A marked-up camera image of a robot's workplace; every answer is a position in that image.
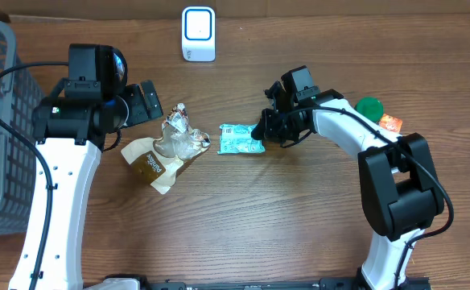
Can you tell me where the grey plastic mesh basket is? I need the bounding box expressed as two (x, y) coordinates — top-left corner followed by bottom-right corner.
(0, 21), (44, 235)

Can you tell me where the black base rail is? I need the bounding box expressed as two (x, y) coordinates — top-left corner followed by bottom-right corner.
(104, 274), (368, 290)

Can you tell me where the clear brown crinkled bag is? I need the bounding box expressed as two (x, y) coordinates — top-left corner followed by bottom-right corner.
(121, 103), (211, 195)

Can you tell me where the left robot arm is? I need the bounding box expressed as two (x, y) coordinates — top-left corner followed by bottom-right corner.
(8, 43), (163, 289)

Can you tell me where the teal white snack packet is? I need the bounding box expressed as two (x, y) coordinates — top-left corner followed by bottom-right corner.
(217, 123), (266, 155)

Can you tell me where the orange small carton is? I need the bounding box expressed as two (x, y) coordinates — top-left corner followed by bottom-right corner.
(378, 114), (403, 133)

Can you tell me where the green lid jar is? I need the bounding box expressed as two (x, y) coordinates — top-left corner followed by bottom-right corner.
(355, 97), (385, 123)

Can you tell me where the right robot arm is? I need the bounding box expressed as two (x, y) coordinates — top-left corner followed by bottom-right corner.
(251, 66), (455, 289)

